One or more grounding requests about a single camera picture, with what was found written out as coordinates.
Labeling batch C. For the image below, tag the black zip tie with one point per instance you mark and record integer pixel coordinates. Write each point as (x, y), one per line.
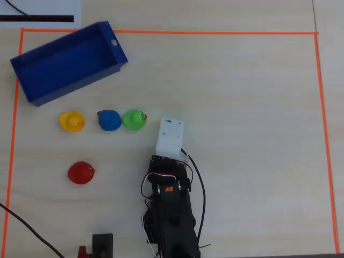
(205, 245)

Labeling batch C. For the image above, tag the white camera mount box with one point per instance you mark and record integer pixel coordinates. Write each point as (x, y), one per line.
(170, 137)

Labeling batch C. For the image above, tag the long orange tape strip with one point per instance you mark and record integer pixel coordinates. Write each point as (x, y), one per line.
(215, 32)

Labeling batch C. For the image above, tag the blue rubber duck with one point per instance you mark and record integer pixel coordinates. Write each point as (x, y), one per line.
(109, 121)

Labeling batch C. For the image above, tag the green rubber duck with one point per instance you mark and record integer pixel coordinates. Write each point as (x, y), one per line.
(133, 120)

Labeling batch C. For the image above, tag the blue plastic box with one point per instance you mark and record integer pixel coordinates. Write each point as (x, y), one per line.
(67, 64)

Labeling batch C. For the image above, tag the red clamp knob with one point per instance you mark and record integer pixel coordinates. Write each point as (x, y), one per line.
(82, 252)

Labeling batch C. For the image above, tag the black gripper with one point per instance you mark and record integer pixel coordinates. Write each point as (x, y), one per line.
(164, 163)

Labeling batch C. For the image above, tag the red rubber duck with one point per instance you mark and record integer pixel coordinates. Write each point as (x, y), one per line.
(80, 173)

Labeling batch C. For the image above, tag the yellow rubber duck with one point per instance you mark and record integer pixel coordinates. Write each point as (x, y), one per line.
(72, 122)

